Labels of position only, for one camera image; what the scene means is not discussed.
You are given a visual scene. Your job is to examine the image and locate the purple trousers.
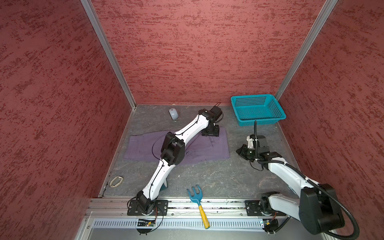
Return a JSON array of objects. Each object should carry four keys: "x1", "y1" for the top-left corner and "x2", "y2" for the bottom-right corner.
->
[{"x1": 123, "y1": 127, "x2": 230, "y2": 166}]

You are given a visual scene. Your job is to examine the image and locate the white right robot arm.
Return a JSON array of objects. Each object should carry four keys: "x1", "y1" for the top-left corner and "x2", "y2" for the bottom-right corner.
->
[{"x1": 236, "y1": 145, "x2": 345, "y2": 235}]

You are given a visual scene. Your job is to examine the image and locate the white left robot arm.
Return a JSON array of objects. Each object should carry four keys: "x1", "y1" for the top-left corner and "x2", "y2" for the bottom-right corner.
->
[{"x1": 136, "y1": 106, "x2": 223, "y2": 215}]

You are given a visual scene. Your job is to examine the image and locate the white computer mouse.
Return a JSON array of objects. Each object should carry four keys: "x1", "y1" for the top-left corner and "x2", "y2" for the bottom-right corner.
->
[{"x1": 169, "y1": 108, "x2": 179, "y2": 121}]

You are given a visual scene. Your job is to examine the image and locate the teal plastic mesh basket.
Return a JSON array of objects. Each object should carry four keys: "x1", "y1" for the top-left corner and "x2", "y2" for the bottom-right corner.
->
[{"x1": 231, "y1": 94, "x2": 287, "y2": 127}]

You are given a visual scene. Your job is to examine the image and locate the teal tape dispenser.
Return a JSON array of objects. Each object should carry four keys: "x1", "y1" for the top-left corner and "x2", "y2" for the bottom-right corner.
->
[{"x1": 160, "y1": 179, "x2": 168, "y2": 192}]

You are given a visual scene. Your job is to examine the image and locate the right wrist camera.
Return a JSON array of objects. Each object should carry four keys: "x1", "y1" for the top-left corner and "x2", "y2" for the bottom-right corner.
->
[{"x1": 247, "y1": 134, "x2": 268, "y2": 150}]

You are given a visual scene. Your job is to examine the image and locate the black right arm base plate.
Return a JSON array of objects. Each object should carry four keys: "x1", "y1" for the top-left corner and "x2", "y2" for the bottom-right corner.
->
[{"x1": 245, "y1": 200, "x2": 287, "y2": 218}]

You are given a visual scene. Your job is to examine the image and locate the blue garden fork yellow handle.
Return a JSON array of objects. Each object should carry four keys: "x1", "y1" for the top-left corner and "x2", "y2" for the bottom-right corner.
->
[{"x1": 187, "y1": 185, "x2": 211, "y2": 229}]

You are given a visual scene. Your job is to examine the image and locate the right circuit board with wires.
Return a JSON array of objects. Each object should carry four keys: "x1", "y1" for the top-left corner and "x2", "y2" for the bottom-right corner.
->
[{"x1": 263, "y1": 216, "x2": 279, "y2": 235}]

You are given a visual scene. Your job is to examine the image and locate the circuit board with wires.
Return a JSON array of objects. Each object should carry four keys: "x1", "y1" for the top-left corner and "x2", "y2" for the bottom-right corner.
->
[
  {"x1": 136, "y1": 207, "x2": 164, "y2": 235},
  {"x1": 263, "y1": 216, "x2": 279, "y2": 235}
]

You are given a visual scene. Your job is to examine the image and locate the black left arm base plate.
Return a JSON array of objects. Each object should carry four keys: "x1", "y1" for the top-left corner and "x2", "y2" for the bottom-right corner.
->
[{"x1": 127, "y1": 199, "x2": 169, "y2": 216}]

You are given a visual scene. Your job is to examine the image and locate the black corrugated cable conduit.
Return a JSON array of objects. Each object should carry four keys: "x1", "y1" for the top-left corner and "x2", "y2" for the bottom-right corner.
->
[{"x1": 253, "y1": 120, "x2": 360, "y2": 240}]

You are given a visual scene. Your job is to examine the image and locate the left circuit board with wires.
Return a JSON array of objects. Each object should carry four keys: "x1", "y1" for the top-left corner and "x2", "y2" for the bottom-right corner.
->
[{"x1": 136, "y1": 207, "x2": 164, "y2": 235}]

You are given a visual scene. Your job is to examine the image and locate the aluminium front rail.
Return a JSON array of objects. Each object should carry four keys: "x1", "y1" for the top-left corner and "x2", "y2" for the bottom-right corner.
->
[{"x1": 86, "y1": 198, "x2": 288, "y2": 232}]

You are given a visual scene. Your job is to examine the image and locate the aluminium corner post left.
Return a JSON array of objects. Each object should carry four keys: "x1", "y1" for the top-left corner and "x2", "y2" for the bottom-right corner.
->
[{"x1": 81, "y1": 0, "x2": 137, "y2": 111}]

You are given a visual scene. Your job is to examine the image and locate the aluminium corner post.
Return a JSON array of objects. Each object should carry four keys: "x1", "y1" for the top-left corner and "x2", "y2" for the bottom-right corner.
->
[
  {"x1": 275, "y1": 0, "x2": 338, "y2": 101},
  {"x1": 81, "y1": 0, "x2": 137, "y2": 111}
]

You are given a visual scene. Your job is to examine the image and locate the aluminium corner post right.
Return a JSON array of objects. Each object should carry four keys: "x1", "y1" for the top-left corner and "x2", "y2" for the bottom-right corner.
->
[{"x1": 275, "y1": 0, "x2": 338, "y2": 101}]

